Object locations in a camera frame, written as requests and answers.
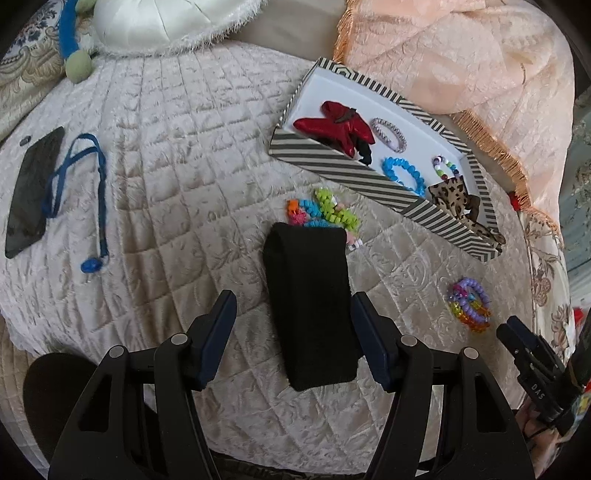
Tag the leopard print bow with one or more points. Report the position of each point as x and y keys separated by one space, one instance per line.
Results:
x=450 y=194

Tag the black headband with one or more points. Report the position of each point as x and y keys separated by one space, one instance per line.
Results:
x=309 y=309

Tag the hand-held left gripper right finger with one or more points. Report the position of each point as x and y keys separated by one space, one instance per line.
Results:
x=369 y=337

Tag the green and blue plush toy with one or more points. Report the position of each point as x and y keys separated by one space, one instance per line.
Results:
x=69 y=27

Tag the round white satin pillow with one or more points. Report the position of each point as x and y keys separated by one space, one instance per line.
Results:
x=152 y=23

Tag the small red object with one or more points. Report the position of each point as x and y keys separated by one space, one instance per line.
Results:
x=515 y=201

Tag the striped cardboard box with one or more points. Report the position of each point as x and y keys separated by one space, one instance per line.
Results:
x=341 y=173

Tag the red bow hair clip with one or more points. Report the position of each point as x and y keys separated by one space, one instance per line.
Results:
x=351 y=129

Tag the peach fringed blanket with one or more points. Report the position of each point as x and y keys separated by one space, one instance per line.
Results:
x=461 y=60

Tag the floral embroidered cushion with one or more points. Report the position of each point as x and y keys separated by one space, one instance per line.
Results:
x=32 y=55

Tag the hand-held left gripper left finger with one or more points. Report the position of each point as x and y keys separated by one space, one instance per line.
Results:
x=217 y=337

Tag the black smartphone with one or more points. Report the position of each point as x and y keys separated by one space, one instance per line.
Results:
x=32 y=194

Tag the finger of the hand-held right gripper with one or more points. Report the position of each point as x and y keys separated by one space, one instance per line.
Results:
x=531 y=339
x=535 y=383

